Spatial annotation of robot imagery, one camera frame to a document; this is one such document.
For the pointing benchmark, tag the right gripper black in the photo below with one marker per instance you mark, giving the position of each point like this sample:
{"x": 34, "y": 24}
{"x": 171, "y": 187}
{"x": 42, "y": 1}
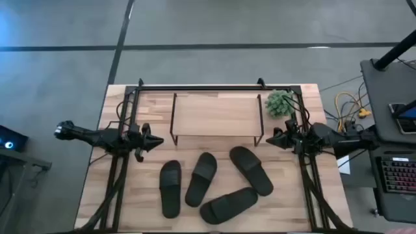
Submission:
{"x": 292, "y": 136}

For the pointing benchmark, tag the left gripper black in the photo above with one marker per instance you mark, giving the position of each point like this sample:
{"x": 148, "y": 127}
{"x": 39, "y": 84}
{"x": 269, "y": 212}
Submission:
{"x": 144, "y": 143}

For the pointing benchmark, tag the black rubber slide sandal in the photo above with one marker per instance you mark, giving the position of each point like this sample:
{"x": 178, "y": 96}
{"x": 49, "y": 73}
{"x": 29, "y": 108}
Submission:
{"x": 227, "y": 206}
{"x": 170, "y": 195}
{"x": 253, "y": 172}
{"x": 198, "y": 185}

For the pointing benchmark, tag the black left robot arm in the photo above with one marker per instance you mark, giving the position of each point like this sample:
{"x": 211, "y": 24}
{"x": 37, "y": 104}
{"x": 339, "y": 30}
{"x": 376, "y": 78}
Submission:
{"x": 97, "y": 138}

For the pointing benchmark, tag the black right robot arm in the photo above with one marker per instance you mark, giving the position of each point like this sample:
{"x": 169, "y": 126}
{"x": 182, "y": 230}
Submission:
{"x": 325, "y": 136}

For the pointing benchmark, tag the wooden shelf with metal legs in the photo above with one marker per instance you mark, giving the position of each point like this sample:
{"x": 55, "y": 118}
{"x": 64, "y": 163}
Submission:
{"x": 216, "y": 113}

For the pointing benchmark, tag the small green potted plant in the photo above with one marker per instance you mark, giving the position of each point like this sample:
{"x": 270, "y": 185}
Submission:
{"x": 279, "y": 104}

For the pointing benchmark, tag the white paper sheet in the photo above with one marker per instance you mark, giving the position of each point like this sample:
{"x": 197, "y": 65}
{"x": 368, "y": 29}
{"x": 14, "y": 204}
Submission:
{"x": 344, "y": 165}

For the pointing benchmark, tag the grey computer cart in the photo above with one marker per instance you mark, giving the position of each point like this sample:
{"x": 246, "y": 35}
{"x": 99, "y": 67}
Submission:
{"x": 380, "y": 97}

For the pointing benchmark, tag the black metal stand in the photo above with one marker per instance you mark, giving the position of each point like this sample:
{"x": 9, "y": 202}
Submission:
{"x": 32, "y": 161}

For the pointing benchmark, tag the backlit black keyboard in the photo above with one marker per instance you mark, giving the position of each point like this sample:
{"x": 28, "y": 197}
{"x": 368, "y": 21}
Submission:
{"x": 399, "y": 175}

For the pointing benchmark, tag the smartphone with dark screen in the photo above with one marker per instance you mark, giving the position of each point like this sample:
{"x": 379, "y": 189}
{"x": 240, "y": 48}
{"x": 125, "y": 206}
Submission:
{"x": 406, "y": 125}

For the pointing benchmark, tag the thick black pole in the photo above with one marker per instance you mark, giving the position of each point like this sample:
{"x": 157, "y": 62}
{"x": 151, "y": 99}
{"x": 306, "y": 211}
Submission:
{"x": 393, "y": 52}

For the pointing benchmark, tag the black aluminium table frame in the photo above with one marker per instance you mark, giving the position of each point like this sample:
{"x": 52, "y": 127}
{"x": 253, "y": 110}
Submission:
{"x": 211, "y": 87}

